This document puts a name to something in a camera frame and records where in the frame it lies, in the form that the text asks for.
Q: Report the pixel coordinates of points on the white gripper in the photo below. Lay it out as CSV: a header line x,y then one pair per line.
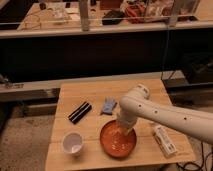
x,y
126,121

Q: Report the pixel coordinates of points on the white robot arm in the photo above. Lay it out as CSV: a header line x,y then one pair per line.
x,y
136,104

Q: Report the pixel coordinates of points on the orange ceramic bowl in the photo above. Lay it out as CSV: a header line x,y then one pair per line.
x,y
114,143

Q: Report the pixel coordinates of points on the blue crumpled cloth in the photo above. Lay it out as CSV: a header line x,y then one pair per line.
x,y
108,106

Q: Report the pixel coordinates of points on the white bottle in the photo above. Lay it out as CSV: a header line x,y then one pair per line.
x,y
162,138

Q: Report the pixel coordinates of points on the white cup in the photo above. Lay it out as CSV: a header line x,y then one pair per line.
x,y
72,144

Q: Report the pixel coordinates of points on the black crate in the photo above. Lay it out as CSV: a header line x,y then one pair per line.
x,y
198,67

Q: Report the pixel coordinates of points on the black bag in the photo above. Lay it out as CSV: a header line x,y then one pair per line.
x,y
112,17

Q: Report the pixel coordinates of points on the orange red bag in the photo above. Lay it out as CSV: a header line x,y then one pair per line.
x,y
135,13

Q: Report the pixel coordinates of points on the grey metal post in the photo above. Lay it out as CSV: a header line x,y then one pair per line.
x,y
83,9

